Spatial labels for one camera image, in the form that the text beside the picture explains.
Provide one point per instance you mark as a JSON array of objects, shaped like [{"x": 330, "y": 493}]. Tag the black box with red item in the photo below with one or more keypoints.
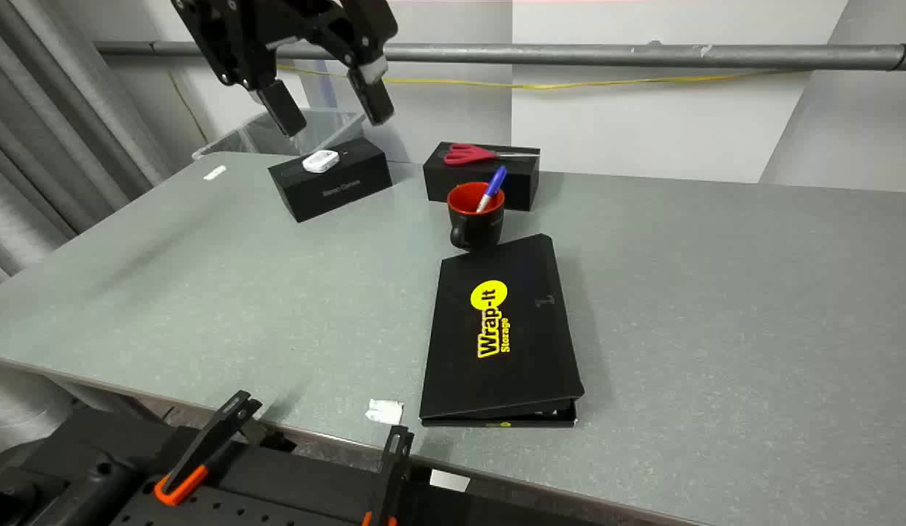
[{"x": 515, "y": 176}]

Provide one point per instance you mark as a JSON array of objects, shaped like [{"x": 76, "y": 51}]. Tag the red object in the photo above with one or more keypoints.
[{"x": 467, "y": 154}]

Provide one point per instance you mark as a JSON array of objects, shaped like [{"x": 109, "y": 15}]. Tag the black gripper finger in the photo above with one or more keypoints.
[
  {"x": 371, "y": 94},
  {"x": 282, "y": 107}
]

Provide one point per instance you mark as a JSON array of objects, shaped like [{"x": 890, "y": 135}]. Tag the black box with white print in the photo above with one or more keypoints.
[{"x": 330, "y": 183}]

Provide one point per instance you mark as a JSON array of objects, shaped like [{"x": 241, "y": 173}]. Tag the black mug with red inside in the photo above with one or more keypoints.
[{"x": 475, "y": 222}]

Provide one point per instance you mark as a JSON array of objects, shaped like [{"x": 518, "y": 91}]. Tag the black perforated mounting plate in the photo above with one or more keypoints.
[{"x": 178, "y": 487}]

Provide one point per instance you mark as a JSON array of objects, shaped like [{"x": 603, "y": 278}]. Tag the grey curtain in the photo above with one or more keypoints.
[{"x": 45, "y": 135}]

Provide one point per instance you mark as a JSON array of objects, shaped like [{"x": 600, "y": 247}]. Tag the grey metal pipe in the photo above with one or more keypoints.
[{"x": 667, "y": 53}]

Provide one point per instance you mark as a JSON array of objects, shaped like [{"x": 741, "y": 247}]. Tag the white label sticker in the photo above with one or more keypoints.
[{"x": 447, "y": 481}]

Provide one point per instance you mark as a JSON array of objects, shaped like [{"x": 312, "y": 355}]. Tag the white tape piece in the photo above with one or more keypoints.
[
  {"x": 383, "y": 409},
  {"x": 213, "y": 173}
]

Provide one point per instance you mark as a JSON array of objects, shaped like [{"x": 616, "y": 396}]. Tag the flat black box yellow logo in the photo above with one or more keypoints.
[{"x": 501, "y": 332}]

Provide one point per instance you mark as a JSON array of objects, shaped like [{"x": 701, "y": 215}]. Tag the blue pen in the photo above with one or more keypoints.
[{"x": 491, "y": 187}]

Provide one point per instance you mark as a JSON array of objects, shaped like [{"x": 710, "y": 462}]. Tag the small white object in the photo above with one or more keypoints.
[{"x": 318, "y": 163}]

